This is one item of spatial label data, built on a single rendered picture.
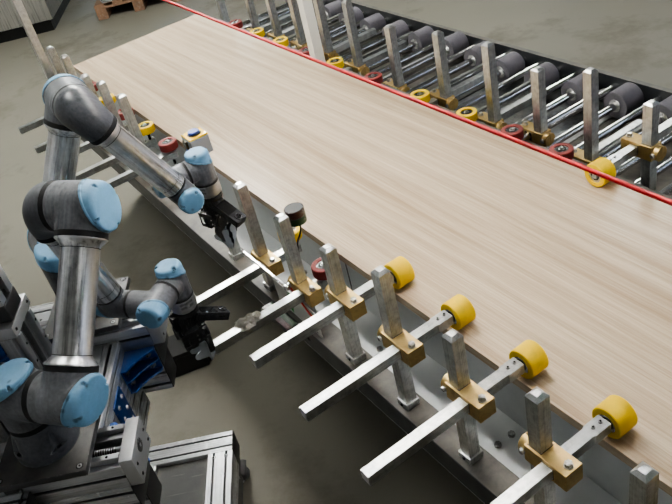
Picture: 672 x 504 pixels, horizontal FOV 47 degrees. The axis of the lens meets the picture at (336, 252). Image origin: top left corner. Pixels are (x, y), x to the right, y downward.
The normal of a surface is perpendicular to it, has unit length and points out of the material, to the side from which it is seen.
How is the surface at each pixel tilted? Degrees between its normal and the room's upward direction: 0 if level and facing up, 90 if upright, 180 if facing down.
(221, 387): 0
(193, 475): 0
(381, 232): 0
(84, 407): 96
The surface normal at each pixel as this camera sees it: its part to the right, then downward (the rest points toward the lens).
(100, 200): 0.94, -0.12
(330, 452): -0.20, -0.79
